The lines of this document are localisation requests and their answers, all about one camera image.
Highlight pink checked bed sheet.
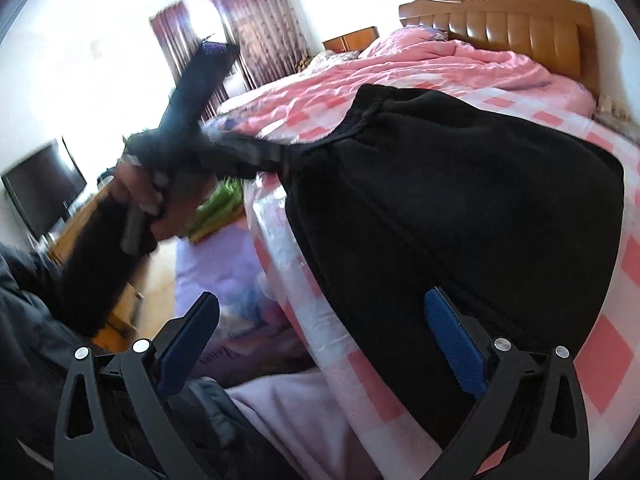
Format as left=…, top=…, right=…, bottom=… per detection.
left=220, top=75, right=640, bottom=480

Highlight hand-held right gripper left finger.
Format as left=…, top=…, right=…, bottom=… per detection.
left=52, top=292, right=221, bottom=480

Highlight person's dark jacket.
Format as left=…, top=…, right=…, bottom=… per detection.
left=0, top=240, right=238, bottom=480

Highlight person's left hand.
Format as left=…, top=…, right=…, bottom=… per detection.
left=107, top=160, right=217, bottom=242

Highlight green cloth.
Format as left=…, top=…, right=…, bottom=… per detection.
left=182, top=180, right=248, bottom=243

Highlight black pants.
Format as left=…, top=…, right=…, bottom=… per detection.
left=280, top=84, right=626, bottom=448

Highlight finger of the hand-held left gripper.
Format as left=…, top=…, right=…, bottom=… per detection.
left=202, top=130, right=296, bottom=182
left=159, top=41, right=241, bottom=132

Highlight person's left forearm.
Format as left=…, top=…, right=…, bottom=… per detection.
left=60, top=199, right=157, bottom=337

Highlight person's pink trousered leg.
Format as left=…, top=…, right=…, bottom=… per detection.
left=225, top=369, right=382, bottom=480

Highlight black television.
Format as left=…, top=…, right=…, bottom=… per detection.
left=0, top=136, right=89, bottom=242

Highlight wooden nightstand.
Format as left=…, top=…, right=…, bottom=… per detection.
left=322, top=25, right=381, bottom=54

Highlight pink quilt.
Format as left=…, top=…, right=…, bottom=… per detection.
left=220, top=27, right=566, bottom=126

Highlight brown padded headboard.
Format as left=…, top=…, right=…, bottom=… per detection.
left=398, top=0, right=601, bottom=97

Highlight dark red curtain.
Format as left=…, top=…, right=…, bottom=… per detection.
left=207, top=0, right=309, bottom=92
left=150, top=0, right=232, bottom=122

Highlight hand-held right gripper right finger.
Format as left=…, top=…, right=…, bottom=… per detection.
left=424, top=287, right=588, bottom=480

